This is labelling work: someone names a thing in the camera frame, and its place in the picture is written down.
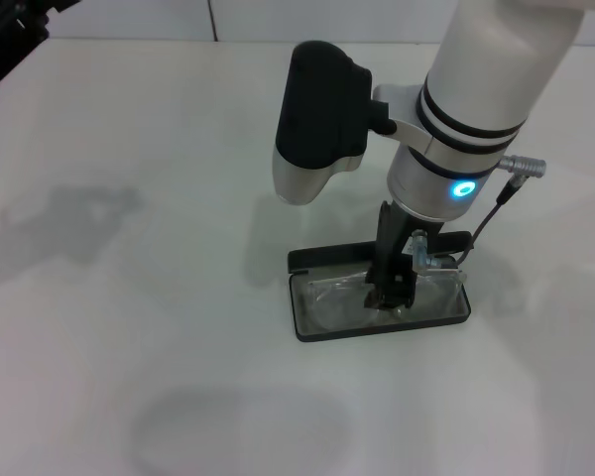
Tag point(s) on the silver right wrist plug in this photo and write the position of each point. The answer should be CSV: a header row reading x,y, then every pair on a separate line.
x,y
426,255

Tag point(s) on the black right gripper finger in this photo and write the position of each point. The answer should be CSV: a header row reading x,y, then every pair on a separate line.
x,y
405,292
379,295

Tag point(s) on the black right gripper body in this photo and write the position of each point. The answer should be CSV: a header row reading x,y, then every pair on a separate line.
x,y
392,243

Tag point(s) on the black glasses case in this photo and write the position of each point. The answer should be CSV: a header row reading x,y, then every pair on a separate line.
x,y
327,255

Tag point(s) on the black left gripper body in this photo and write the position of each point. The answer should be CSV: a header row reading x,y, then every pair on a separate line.
x,y
5,39

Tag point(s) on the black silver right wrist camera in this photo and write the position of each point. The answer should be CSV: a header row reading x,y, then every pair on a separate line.
x,y
317,114

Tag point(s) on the clear transparent glasses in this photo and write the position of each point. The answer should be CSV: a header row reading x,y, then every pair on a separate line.
x,y
337,307

